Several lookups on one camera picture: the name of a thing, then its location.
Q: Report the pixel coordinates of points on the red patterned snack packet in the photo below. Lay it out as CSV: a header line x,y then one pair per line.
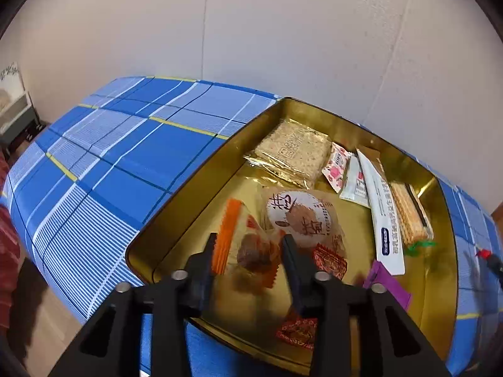
x,y
330,263
296,332

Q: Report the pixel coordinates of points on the round pastry packet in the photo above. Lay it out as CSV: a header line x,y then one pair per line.
x,y
302,216

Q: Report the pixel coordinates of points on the purple snack packet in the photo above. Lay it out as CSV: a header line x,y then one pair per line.
x,y
389,290

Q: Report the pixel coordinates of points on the small white snack packet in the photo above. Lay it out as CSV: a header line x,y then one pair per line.
x,y
355,182

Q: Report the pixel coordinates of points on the gold rice cracker packet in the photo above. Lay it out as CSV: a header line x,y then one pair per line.
x,y
292,149

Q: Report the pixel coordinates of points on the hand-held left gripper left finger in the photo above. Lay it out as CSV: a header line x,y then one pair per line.
x,y
204,282

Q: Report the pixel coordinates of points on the orange-edged clear snack packet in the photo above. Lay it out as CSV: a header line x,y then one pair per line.
x,y
251,247

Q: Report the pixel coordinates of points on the white printed box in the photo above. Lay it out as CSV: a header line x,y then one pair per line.
x,y
11,98

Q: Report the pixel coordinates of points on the long white packet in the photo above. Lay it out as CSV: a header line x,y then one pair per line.
x,y
383,220

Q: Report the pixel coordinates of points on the pink floral snack packet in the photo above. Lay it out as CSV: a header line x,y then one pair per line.
x,y
336,167

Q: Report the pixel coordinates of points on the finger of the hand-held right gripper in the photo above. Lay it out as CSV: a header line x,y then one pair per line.
x,y
497,267

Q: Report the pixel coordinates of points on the dark grey cabinet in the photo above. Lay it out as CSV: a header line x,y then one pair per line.
x,y
23,129

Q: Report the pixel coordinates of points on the blue plaid tablecloth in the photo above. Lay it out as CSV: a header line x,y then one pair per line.
x,y
118,157

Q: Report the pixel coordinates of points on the soda cracker packet green ends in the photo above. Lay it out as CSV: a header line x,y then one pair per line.
x,y
408,214

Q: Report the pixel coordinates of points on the gold tin box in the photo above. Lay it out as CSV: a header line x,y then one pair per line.
x,y
220,200

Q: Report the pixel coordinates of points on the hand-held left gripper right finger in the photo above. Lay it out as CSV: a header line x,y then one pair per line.
x,y
294,279

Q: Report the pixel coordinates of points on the small red candy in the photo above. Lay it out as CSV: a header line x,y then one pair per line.
x,y
483,253

